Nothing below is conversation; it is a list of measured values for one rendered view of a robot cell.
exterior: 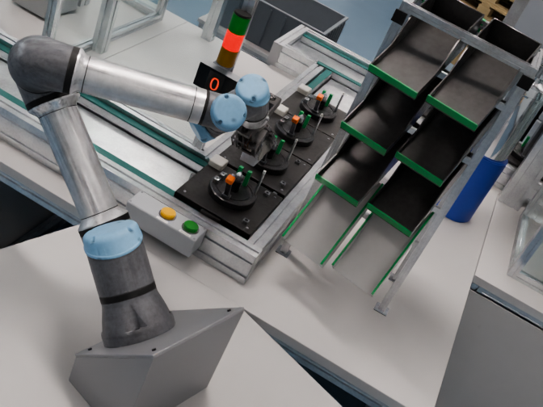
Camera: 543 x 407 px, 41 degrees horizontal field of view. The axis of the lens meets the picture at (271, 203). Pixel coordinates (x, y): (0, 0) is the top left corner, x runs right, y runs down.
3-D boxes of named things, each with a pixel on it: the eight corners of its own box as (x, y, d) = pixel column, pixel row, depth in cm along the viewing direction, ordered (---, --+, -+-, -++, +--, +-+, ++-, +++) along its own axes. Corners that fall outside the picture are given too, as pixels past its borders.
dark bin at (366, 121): (383, 157, 174) (390, 137, 168) (339, 127, 177) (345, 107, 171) (443, 93, 187) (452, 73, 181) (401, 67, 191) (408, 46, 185)
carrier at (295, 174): (282, 201, 217) (298, 168, 210) (214, 161, 220) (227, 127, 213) (309, 170, 237) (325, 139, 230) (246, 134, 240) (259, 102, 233)
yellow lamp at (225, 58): (228, 69, 201) (234, 54, 198) (212, 61, 201) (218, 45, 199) (236, 65, 205) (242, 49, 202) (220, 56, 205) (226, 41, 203)
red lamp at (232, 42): (234, 53, 198) (240, 38, 195) (218, 45, 198) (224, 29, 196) (242, 49, 202) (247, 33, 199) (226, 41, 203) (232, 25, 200)
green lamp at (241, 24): (240, 37, 195) (246, 21, 192) (225, 29, 196) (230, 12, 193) (248, 33, 199) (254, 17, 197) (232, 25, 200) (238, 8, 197)
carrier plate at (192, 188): (248, 240, 196) (250, 234, 195) (173, 196, 199) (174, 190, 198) (280, 203, 216) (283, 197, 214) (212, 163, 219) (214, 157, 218)
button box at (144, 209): (188, 258, 189) (195, 241, 186) (121, 218, 192) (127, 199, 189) (200, 245, 195) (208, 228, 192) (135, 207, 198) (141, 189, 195)
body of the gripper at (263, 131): (230, 145, 187) (229, 125, 176) (248, 119, 190) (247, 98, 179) (256, 160, 186) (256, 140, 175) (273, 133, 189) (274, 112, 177)
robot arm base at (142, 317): (140, 346, 140) (125, 297, 139) (88, 349, 148) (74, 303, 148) (190, 318, 152) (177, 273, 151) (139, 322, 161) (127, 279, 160)
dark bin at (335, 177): (355, 207, 182) (361, 190, 176) (314, 178, 186) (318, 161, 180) (414, 143, 196) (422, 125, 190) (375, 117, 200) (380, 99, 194)
